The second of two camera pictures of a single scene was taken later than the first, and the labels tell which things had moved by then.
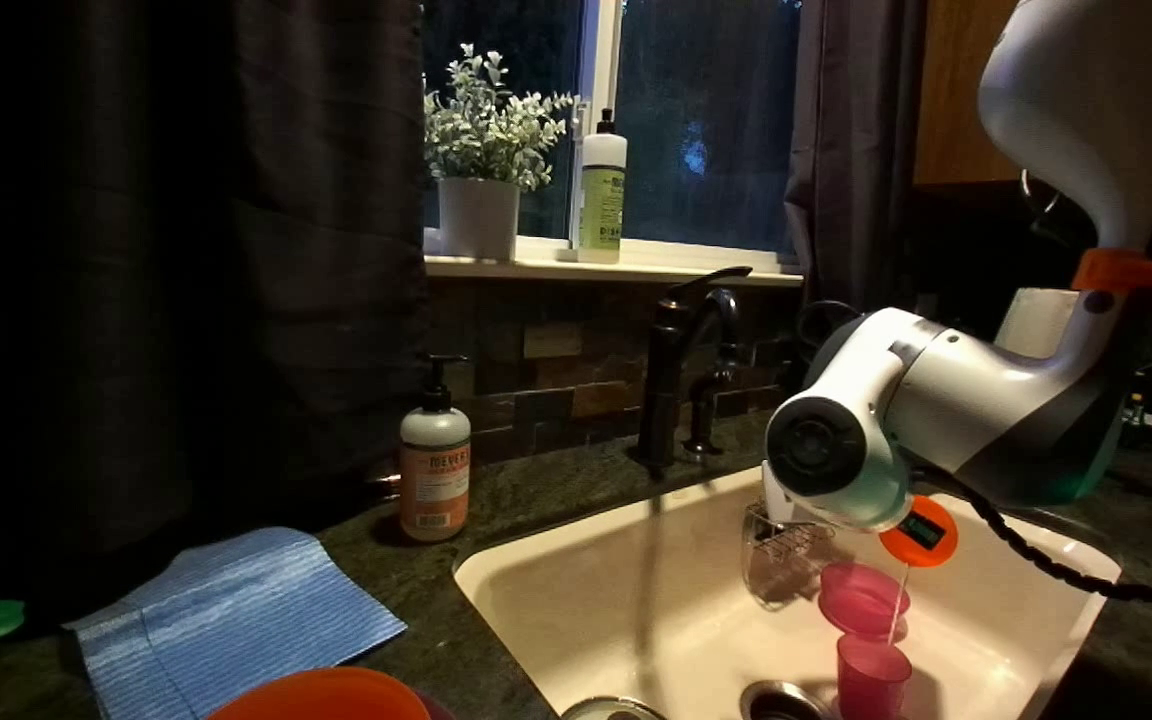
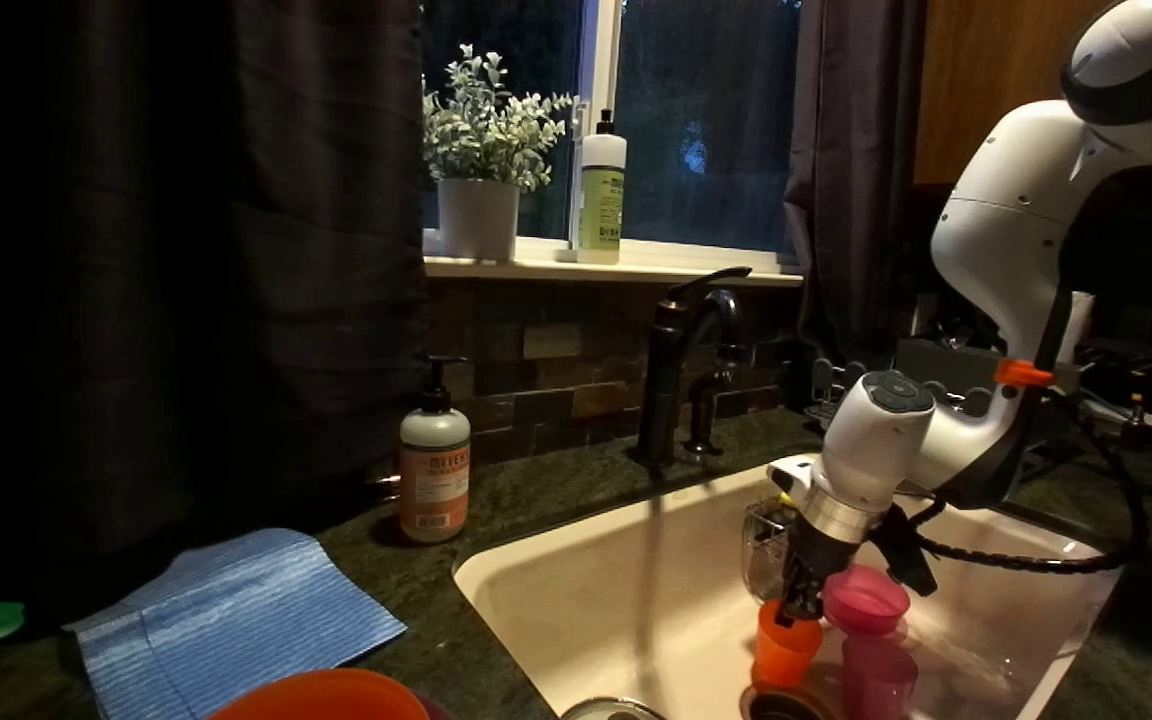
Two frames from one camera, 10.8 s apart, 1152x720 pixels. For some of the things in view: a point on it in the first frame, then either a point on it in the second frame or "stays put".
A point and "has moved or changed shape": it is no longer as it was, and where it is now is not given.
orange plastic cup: x=925 y=533 has moved or changed shape
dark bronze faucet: x=690 y=351 stays put
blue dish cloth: x=235 y=610 stays put
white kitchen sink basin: x=650 y=600 stays put
